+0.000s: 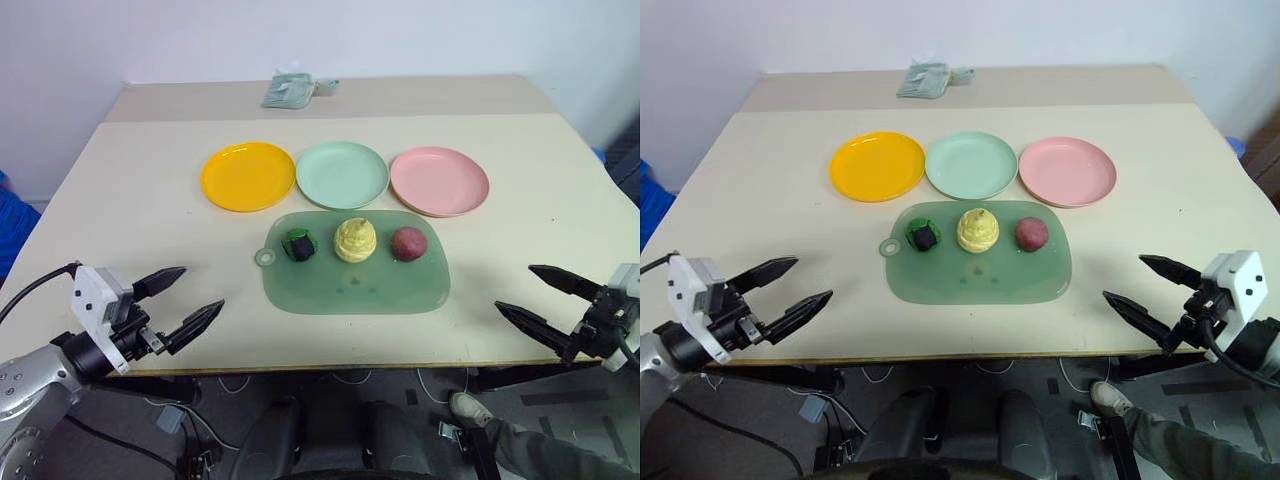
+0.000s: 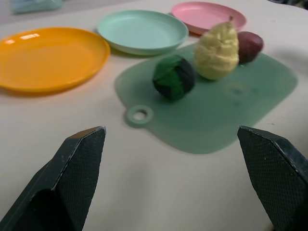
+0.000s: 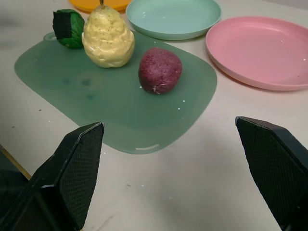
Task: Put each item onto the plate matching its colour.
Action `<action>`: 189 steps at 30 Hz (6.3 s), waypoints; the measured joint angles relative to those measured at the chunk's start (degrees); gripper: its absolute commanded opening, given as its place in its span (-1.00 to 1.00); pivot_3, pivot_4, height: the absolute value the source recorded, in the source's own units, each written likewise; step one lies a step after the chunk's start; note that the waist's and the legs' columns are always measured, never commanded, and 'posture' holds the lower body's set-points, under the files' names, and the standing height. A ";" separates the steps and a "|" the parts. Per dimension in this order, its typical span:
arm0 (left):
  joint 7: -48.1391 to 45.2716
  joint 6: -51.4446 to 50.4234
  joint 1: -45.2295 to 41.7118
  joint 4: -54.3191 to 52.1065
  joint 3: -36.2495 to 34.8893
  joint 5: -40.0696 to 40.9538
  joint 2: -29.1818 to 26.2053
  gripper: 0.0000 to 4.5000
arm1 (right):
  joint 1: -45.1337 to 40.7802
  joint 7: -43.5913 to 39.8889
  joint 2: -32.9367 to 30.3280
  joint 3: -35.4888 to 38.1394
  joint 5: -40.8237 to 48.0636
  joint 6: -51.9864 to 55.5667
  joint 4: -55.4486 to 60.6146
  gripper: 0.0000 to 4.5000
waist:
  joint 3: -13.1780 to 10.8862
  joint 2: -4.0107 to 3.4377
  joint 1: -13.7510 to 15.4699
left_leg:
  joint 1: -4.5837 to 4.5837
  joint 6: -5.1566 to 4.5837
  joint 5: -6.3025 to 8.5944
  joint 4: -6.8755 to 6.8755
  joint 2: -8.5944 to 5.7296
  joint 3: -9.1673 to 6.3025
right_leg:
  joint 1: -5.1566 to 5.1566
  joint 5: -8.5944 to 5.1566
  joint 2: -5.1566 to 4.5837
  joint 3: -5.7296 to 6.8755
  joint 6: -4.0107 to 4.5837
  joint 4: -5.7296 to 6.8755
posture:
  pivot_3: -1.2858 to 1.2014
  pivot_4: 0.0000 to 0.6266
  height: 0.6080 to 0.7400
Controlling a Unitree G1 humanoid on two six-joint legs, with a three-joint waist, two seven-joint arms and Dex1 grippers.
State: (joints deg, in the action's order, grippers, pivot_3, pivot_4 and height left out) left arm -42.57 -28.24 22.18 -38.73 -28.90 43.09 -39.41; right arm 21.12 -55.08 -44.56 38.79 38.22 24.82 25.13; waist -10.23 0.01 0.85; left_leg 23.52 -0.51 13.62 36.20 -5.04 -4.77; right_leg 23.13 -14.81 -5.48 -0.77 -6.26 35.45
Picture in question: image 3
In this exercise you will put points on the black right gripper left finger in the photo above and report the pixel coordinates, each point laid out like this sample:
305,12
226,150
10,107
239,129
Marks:
62,183

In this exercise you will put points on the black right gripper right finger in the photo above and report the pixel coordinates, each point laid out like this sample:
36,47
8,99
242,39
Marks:
272,163

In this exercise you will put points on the pink plate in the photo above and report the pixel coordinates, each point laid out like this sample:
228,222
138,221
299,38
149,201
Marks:
260,50

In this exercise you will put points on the dark red fruit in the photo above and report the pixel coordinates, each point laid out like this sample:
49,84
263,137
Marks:
160,69

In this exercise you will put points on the green plate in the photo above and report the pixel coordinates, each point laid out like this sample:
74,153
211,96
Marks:
173,18

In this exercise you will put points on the orange plate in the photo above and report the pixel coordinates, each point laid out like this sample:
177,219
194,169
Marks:
96,4

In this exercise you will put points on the green cutting mat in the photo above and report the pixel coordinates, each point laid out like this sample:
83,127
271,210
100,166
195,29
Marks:
113,106

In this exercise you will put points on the yellow pear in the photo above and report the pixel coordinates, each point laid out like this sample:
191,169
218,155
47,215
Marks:
108,41

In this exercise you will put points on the green toy leaf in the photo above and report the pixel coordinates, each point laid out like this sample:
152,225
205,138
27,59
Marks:
68,29

